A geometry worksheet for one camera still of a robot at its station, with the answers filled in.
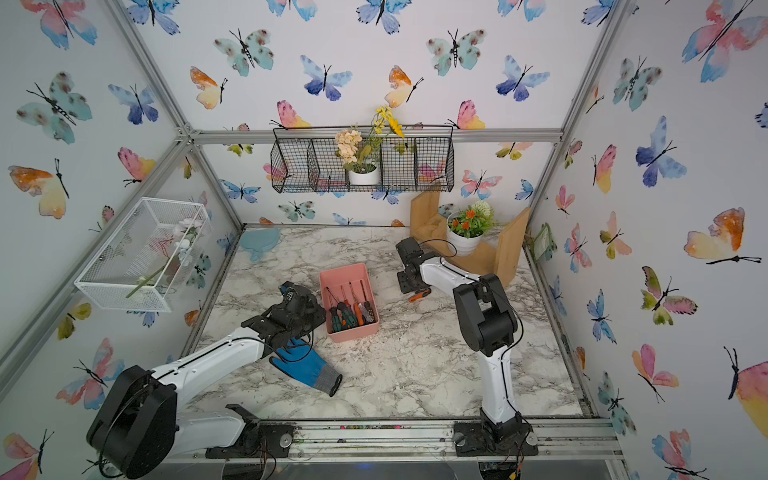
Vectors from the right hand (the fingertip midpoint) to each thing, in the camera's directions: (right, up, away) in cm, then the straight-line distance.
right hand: (414, 278), depth 101 cm
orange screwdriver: (-18, -10, -6) cm, 22 cm away
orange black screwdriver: (+2, -5, -2) cm, 6 cm away
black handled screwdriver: (-25, -11, -6) cm, 28 cm away
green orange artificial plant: (+17, +17, -14) cm, 28 cm away
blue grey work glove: (-33, -22, -17) cm, 43 cm away
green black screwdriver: (-20, -11, -11) cm, 25 cm away
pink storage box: (-20, -9, -5) cm, 23 cm away
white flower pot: (+16, +11, -5) cm, 20 cm away
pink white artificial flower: (-58, +9, -29) cm, 66 cm away
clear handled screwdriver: (-15, -9, -7) cm, 19 cm away
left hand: (-25, -8, -13) cm, 29 cm away
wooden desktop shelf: (+30, +9, +4) cm, 31 cm away
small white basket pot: (-14, +31, -9) cm, 35 cm away
